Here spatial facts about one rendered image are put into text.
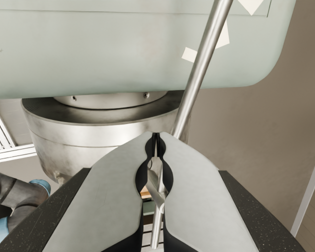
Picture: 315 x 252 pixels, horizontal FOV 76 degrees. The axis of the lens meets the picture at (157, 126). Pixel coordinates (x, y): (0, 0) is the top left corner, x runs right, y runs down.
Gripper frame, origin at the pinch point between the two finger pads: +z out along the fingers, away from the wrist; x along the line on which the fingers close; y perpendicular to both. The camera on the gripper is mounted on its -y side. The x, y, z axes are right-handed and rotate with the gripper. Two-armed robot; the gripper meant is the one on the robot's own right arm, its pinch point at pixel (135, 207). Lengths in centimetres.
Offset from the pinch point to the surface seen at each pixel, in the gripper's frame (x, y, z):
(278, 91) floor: -109, 10, 139
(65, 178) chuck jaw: 12.1, -24.1, -11.9
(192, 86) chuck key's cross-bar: 23.9, -42.6, 3.7
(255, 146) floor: -108, 69, 132
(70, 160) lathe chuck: 13.9, -28.9, -10.0
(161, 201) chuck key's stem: 23.1, -28.2, 1.7
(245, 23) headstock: 17, -47, 12
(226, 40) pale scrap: 17.0, -45.3, 9.9
